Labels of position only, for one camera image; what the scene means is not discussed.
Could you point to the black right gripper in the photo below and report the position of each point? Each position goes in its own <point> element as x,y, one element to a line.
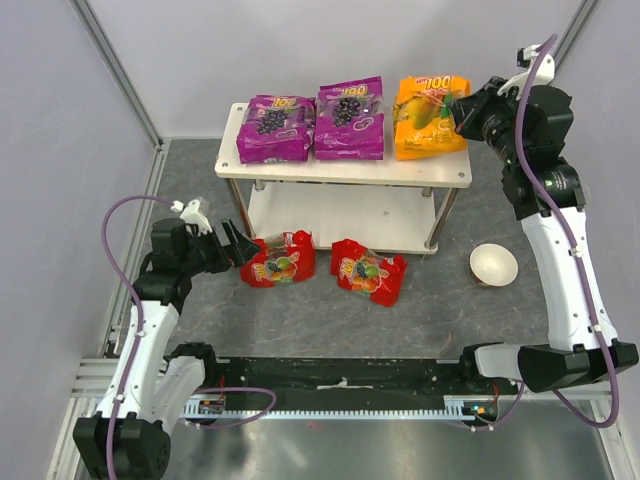
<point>476,116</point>

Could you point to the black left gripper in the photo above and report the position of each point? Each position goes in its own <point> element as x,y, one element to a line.
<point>223,248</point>

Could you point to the orange candy bag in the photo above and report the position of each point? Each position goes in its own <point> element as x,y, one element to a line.
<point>422,120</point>

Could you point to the red candy bag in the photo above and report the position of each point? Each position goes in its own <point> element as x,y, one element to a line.
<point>362,271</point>
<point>284,259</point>

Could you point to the purple candy bag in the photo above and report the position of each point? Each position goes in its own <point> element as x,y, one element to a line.
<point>350,121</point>
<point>277,129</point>

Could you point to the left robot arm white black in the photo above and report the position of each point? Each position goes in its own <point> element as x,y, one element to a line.
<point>129,434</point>

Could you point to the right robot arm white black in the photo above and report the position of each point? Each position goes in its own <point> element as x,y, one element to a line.
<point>547,198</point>

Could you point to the white two-tier wooden shelf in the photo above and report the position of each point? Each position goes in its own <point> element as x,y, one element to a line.
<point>387,205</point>

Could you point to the white ceramic bowl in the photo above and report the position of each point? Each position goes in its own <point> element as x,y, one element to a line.
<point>493,265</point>

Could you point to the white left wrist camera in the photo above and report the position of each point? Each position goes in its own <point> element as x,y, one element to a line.
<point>194,212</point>

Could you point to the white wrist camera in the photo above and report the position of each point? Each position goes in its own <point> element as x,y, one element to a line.
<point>194,212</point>
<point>539,72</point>

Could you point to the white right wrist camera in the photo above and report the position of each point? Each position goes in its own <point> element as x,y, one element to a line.
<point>539,72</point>

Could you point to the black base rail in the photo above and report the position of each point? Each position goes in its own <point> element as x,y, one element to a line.
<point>315,383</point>

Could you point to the aluminium corner frame right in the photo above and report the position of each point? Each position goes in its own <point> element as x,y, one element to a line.
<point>559,48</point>

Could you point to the aluminium corner frame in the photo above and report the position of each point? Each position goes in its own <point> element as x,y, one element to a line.
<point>99,37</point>
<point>559,48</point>

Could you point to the aluminium corner frame left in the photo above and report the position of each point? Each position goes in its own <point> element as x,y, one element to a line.
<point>99,37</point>

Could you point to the white slotted cable duct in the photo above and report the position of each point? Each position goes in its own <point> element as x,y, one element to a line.
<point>453,409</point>

